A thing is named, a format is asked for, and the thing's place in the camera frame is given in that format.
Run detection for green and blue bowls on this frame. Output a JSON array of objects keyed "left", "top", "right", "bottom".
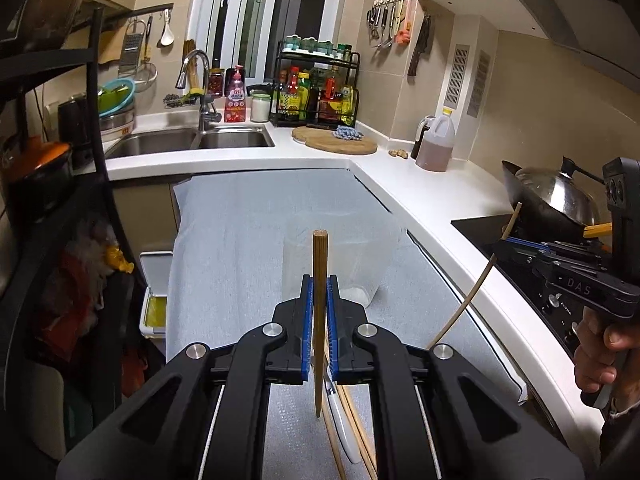
[{"left": 98, "top": 78, "right": 136, "bottom": 117}]

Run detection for hanging white ladle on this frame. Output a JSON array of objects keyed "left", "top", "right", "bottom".
[{"left": 157, "top": 9, "right": 175, "bottom": 48}]

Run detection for chrome kitchen faucet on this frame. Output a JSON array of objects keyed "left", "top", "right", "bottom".
[{"left": 176, "top": 49, "right": 221, "bottom": 134}]

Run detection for clear plastic utensil container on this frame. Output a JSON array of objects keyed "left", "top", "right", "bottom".
[{"left": 282, "top": 210, "right": 405, "bottom": 308}]

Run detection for hanging cleaver knife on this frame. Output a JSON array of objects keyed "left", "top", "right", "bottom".
[{"left": 407, "top": 14, "right": 432, "bottom": 77}]

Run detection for white trash bin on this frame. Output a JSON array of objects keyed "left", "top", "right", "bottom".
[{"left": 139, "top": 252, "right": 172, "bottom": 339}]

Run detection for black gas stove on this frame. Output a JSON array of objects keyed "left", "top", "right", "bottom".
[{"left": 452, "top": 214, "right": 610, "bottom": 356}]

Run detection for red dish soap pouch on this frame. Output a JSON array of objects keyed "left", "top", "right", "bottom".
[{"left": 224, "top": 65, "right": 246, "bottom": 122}]

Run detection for black metal shelf rack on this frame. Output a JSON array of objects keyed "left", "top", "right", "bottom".
[{"left": 0, "top": 4, "right": 137, "bottom": 271}]

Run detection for white jar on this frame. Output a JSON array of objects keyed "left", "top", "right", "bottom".
[{"left": 250, "top": 91, "right": 271, "bottom": 122}]

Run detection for blue dish cloth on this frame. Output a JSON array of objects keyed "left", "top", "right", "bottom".
[{"left": 333, "top": 125, "right": 363, "bottom": 141}]

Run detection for round wooden cutting board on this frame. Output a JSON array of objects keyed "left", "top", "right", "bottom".
[{"left": 292, "top": 127, "right": 378, "bottom": 155}]

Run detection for lone wooden chopstick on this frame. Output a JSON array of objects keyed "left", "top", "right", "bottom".
[{"left": 426, "top": 202, "right": 523, "bottom": 350}]

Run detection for plastic jug of oil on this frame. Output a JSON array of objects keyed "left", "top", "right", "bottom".
[{"left": 416, "top": 108, "right": 456, "bottom": 172}]

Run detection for dark bowl on shelf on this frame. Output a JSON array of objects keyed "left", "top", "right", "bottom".
[{"left": 17, "top": 0, "right": 82, "bottom": 52}]

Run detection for fork with white handle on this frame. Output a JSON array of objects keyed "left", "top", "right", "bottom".
[{"left": 324, "top": 374, "right": 362, "bottom": 464}]

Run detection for stainless steel sink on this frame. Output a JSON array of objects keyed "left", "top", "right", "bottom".
[{"left": 105, "top": 125, "right": 274, "bottom": 159}]

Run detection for black wok with lid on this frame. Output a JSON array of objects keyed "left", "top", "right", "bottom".
[{"left": 501, "top": 157, "right": 604, "bottom": 242}]

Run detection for black spice rack with bottles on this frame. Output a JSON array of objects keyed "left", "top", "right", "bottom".
[{"left": 270, "top": 35, "right": 360, "bottom": 128}]

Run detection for hanging kitchen tools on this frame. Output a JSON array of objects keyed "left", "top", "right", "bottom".
[{"left": 366, "top": 0, "right": 413, "bottom": 50}]

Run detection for hanging metal grater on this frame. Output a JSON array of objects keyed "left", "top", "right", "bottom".
[{"left": 118, "top": 18, "right": 145, "bottom": 74}]

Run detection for grey textured table mat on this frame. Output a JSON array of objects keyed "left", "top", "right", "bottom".
[{"left": 166, "top": 169, "right": 528, "bottom": 479}]

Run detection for person's right hand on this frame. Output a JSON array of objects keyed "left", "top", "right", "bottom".
[{"left": 574, "top": 308, "right": 639, "bottom": 412}]

